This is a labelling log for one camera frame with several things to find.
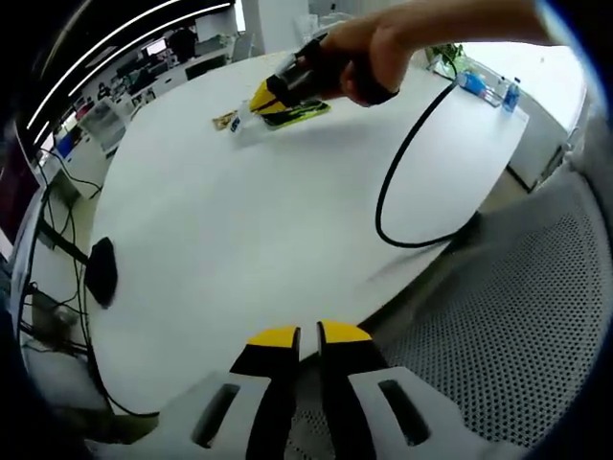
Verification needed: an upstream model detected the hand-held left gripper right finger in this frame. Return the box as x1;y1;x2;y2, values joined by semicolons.
316;319;528;460

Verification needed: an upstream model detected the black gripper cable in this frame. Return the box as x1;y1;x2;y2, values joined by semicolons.
375;78;481;249

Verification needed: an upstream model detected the small clear plastic packet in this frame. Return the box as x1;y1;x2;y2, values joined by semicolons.
228;102;257;137

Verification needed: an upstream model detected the blue tissue pack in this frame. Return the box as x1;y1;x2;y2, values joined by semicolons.
454;70;504;106

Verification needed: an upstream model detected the tangle of black floor cables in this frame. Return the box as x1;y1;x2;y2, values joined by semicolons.
16;148;160;419

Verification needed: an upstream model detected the person's right hand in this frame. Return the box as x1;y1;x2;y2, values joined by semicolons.
318;6;423;104

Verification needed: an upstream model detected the potted green plant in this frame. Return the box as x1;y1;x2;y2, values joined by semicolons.
425;42;467;79

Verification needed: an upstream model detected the water bottle blue label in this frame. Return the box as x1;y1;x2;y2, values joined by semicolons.
501;78;523;114

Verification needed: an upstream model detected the person's light shirt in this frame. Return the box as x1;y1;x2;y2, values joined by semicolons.
567;90;613;194

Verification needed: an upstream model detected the ceiling light strip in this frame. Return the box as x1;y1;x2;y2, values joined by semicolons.
26;2;233;131
35;0;189;83

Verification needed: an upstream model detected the gold foil packet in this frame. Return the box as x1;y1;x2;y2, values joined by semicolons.
211;110;239;131

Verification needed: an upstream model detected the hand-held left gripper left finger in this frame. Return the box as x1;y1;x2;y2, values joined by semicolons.
90;325;303;460

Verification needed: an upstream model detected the black computer mouse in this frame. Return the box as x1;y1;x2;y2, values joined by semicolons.
84;236;120;310

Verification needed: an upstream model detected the grey mesh office chair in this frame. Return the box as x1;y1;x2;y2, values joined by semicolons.
286;181;613;460

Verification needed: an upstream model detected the green black snack packet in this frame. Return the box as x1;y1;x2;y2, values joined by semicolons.
261;97;333;128

